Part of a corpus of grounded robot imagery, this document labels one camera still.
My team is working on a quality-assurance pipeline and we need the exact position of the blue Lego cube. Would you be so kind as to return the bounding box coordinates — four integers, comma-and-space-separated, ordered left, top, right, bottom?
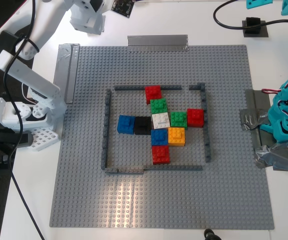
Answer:
150, 128, 170, 147
116, 114, 136, 135

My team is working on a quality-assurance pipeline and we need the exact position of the dark grey Lego corner piece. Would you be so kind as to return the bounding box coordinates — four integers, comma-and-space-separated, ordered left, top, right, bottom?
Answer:
188, 82, 207, 92

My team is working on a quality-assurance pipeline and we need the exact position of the bare wrist camera board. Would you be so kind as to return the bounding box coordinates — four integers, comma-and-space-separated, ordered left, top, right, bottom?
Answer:
110, 0, 135, 19

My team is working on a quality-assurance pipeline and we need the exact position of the crumpled grey duct tape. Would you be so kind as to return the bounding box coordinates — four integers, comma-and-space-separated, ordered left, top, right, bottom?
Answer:
253, 142, 288, 174

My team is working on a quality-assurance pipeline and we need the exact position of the black cable of white arm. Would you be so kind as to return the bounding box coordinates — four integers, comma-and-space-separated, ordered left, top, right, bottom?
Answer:
3, 0, 46, 240

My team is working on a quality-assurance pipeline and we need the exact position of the orange Lego cube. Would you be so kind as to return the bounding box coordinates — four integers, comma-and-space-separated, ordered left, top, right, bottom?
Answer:
167, 126, 187, 148

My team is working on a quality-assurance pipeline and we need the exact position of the white perforated base plate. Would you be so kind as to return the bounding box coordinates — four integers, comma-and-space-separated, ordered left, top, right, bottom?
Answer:
25, 126, 60, 153

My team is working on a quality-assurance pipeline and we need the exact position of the grey duct tape patch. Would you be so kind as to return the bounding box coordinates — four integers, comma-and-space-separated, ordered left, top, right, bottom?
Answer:
239, 88, 272, 151

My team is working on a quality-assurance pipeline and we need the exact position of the black Lego cube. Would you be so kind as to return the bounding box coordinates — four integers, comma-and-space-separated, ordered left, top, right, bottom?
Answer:
134, 115, 152, 136
242, 16, 263, 35

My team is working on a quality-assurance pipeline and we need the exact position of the white Lego cube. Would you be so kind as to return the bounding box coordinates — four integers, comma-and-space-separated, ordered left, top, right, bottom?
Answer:
151, 112, 171, 130

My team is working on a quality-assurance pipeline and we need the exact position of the black clamp knob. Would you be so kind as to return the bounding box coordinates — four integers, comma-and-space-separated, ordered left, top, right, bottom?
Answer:
203, 228, 224, 240

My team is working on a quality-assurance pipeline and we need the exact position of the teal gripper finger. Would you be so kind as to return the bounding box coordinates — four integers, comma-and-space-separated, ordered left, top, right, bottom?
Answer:
245, 0, 275, 10

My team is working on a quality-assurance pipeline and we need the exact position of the grey duct tape strip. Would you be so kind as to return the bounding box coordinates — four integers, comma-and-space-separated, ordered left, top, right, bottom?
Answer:
51, 43, 82, 105
127, 34, 190, 53

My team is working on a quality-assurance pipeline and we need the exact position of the green Lego cube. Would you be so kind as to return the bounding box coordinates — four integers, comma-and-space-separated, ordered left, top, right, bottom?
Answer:
150, 98, 169, 115
170, 111, 188, 130

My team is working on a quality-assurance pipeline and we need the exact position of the black cable of teal arm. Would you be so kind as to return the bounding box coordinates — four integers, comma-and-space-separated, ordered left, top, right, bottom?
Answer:
213, 0, 288, 32

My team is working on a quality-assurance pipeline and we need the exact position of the dark grey square patch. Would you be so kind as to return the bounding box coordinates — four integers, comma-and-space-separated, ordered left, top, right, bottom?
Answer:
242, 21, 269, 39

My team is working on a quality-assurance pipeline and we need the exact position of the red Lego cube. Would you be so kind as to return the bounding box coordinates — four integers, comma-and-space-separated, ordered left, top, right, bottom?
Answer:
144, 85, 163, 106
186, 108, 205, 128
151, 145, 172, 166

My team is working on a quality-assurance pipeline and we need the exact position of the grey Lego baseplate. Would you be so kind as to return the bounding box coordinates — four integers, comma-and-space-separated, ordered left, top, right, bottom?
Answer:
49, 44, 276, 230

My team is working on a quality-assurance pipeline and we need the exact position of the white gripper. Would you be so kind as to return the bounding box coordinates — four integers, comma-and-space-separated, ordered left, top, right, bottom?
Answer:
70, 0, 107, 35

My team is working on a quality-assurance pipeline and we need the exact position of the dark grey Lego wall strip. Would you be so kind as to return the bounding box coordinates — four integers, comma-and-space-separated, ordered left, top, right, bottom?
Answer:
113, 85, 183, 92
143, 164, 204, 172
100, 89, 113, 170
200, 89, 213, 164

